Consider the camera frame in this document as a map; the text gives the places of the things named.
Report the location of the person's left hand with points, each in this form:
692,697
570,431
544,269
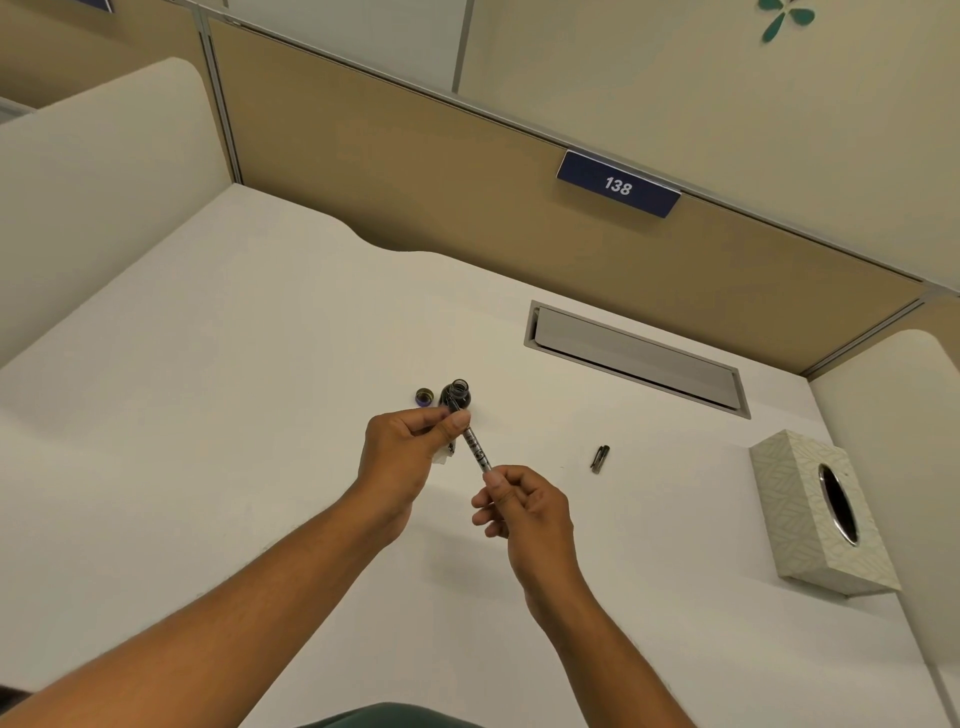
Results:
390,457

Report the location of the person's right hand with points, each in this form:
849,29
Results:
540,525

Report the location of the person's right fingers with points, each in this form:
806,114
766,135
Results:
499,499

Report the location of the person's left thumb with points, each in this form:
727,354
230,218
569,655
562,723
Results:
454,426

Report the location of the black pen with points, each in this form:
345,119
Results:
475,448

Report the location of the small white tissue piece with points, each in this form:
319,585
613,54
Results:
442,455

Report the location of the person's right forearm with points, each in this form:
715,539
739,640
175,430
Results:
600,660

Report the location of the person's left forearm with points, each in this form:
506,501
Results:
225,630

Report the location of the dark glass ink bottle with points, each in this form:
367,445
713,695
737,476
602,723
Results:
454,391

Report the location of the purple bottle cap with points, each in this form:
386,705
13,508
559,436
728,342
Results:
425,396

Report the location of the dark pen cap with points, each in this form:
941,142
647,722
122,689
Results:
600,459

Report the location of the beige desk partition panel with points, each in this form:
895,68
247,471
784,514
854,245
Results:
465,195

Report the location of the person's green clothing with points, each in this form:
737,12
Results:
390,716

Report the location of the blue number sign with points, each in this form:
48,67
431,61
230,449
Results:
617,184

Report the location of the white patterned tissue box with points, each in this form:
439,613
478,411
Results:
802,510

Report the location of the white rounded side divider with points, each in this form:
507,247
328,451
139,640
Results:
97,195
892,450

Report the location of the green flower wall decal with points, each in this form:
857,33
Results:
784,16

